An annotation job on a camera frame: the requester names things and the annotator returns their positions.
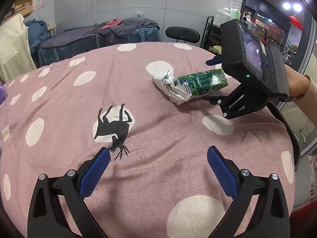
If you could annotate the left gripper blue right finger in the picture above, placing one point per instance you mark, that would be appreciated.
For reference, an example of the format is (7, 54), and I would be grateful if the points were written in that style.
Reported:
(225, 172)

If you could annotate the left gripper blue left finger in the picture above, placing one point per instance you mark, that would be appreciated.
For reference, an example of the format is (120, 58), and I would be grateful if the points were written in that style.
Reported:
(91, 171)

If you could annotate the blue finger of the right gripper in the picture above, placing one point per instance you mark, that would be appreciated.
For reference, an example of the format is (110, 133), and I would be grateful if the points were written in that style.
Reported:
(216, 60)

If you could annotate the green drink carton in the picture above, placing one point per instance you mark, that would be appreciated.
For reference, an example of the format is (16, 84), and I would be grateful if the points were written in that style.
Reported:
(182, 89)

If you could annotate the dark brown trash bin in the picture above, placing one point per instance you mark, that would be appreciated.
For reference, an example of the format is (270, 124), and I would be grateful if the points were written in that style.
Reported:
(296, 149)

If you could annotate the person's right hand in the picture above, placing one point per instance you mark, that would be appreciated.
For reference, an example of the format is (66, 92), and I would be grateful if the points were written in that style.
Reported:
(298, 84)

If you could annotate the black rolling cart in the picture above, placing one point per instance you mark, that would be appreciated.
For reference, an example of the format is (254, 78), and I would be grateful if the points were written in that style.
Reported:
(211, 37)

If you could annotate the black round stool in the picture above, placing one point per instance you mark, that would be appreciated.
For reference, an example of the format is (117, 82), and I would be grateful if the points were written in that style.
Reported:
(183, 33)

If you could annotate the pink polka dot bedspread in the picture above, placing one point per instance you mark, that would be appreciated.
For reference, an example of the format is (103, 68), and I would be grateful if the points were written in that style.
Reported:
(61, 115)

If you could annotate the grey massage bed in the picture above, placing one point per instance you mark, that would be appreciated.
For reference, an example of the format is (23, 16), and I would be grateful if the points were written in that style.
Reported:
(79, 40)

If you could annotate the purple crumpled bag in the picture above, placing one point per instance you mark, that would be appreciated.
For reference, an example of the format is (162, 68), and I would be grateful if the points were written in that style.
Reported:
(3, 93)

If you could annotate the cream cloth covered chair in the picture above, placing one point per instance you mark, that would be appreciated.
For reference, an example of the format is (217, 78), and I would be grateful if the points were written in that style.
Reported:
(15, 51)

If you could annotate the white floor lamp stand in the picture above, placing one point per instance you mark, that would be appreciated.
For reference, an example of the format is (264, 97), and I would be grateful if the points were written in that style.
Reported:
(96, 24)

